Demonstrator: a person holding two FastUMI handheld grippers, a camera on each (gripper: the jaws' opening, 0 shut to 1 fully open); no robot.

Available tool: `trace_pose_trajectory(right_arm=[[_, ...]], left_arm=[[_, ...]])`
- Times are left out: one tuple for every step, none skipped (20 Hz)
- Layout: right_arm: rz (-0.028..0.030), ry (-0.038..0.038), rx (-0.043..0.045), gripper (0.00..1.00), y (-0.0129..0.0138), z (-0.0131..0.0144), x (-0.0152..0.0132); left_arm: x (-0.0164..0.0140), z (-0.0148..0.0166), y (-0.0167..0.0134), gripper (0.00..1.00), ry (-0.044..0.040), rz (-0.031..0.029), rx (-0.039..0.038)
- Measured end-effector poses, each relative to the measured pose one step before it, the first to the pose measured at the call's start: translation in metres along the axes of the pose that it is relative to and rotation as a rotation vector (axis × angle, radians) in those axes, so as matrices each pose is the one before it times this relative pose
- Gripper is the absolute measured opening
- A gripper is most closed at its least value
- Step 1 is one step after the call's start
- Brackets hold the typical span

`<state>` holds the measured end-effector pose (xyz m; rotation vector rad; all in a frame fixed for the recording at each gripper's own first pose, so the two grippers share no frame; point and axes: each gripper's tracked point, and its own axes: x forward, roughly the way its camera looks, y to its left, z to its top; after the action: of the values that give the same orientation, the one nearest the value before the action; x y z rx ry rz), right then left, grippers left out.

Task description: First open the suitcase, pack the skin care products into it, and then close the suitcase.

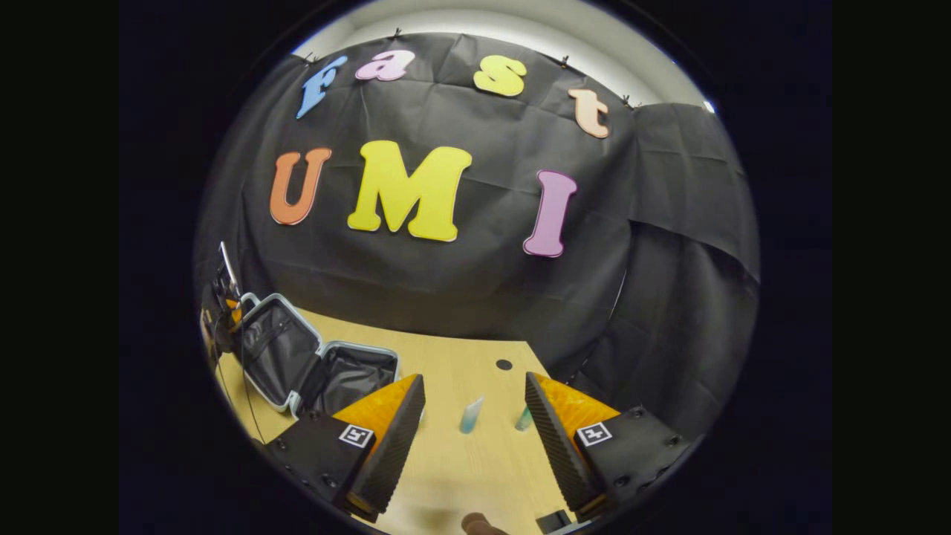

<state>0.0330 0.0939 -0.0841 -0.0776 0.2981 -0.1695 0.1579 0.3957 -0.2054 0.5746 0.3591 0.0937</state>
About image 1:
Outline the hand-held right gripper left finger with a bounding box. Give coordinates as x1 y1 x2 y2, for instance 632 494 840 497
264 373 426 523

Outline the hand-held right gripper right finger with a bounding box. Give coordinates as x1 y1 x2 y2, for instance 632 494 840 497
525 372 693 522

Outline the pale blue suitcase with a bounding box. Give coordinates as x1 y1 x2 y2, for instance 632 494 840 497
232 292 402 418

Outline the blue and white squeeze tube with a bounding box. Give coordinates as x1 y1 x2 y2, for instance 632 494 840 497
458 395 485 435

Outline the black backdrop cloth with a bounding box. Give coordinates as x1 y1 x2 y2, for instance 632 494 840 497
195 31 760 439

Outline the thin black cable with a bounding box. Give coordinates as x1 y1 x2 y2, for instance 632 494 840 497
239 327 267 445

